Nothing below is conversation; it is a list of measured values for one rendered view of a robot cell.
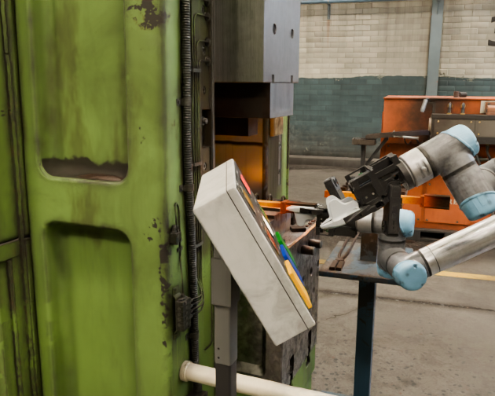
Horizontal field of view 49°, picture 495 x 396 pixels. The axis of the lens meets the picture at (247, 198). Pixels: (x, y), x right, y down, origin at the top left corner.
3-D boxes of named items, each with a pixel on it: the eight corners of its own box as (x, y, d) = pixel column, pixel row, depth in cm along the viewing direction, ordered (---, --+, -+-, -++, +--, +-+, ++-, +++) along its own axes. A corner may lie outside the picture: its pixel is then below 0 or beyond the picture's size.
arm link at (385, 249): (383, 284, 148) (386, 245, 146) (372, 270, 159) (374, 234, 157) (412, 284, 149) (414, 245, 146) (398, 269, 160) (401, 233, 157)
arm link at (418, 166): (424, 175, 120) (438, 181, 112) (406, 185, 121) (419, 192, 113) (409, 145, 119) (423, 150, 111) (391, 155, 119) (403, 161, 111)
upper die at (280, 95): (293, 115, 166) (294, 82, 164) (269, 119, 148) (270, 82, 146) (172, 111, 182) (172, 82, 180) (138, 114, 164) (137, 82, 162)
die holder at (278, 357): (317, 342, 193) (320, 219, 184) (281, 397, 159) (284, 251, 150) (178, 316, 214) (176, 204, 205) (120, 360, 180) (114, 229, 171)
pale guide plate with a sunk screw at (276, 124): (283, 134, 196) (284, 86, 192) (274, 136, 187) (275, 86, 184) (277, 133, 196) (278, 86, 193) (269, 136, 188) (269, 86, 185)
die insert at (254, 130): (258, 134, 167) (258, 115, 166) (247, 136, 161) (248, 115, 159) (172, 130, 179) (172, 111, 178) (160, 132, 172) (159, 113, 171)
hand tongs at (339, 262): (353, 228, 248) (353, 225, 248) (362, 229, 247) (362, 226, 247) (328, 269, 193) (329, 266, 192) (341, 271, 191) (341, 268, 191)
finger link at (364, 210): (339, 214, 118) (375, 194, 117) (342, 221, 118) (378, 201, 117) (343, 219, 113) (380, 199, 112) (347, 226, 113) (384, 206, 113)
